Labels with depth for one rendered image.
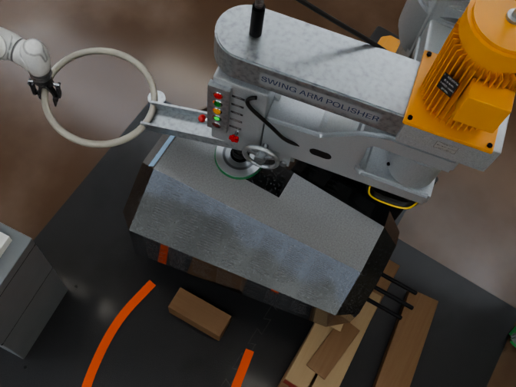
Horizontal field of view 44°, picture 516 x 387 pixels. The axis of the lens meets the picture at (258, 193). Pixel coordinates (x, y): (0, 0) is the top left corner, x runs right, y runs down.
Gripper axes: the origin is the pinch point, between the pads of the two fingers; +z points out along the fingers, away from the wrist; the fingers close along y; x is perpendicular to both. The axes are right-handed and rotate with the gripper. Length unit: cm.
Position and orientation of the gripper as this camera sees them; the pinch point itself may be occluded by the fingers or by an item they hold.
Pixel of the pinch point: (49, 99)
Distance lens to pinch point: 301.1
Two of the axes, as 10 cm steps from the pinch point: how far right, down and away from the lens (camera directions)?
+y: 9.9, 1.3, 1.0
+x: 0.8, -9.2, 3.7
